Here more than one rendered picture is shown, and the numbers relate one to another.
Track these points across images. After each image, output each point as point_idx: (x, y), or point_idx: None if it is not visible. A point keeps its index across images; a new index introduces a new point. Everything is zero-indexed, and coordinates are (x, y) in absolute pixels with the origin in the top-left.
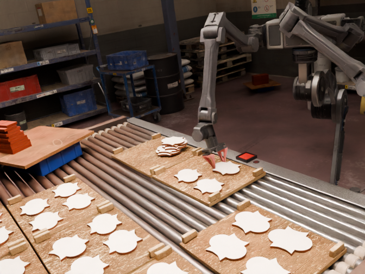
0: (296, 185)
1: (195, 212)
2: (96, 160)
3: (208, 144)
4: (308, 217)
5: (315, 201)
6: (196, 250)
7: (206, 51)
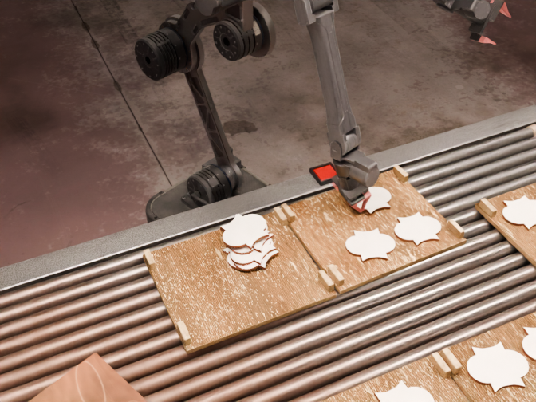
0: (436, 158)
1: (473, 260)
2: (180, 385)
3: (355, 183)
4: (512, 172)
5: (479, 157)
6: None
7: (327, 36)
